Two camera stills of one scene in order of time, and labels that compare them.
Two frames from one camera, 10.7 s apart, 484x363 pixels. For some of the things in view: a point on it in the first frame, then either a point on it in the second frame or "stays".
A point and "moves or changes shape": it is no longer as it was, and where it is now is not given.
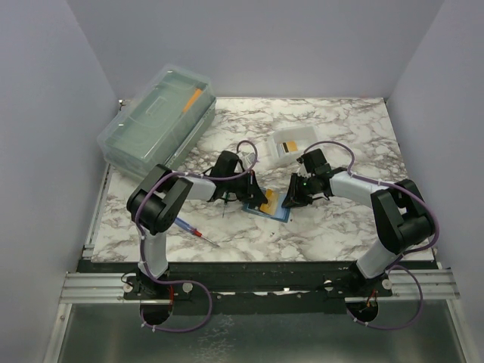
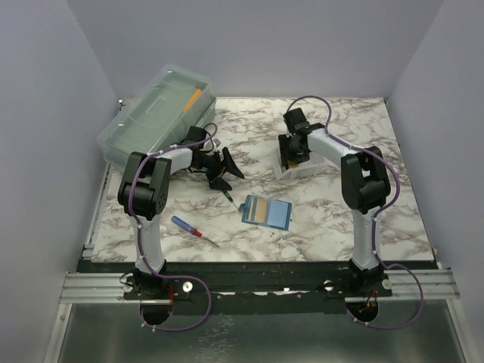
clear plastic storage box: (173, 110) stays
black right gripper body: (308, 187) → (289, 151)
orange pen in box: (193, 99) stays
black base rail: (254, 286) stays
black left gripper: (252, 191) → (217, 182)
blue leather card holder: (273, 208) moves or changes shape
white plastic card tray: (286, 146) moves or changes shape
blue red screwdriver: (186, 226) stays
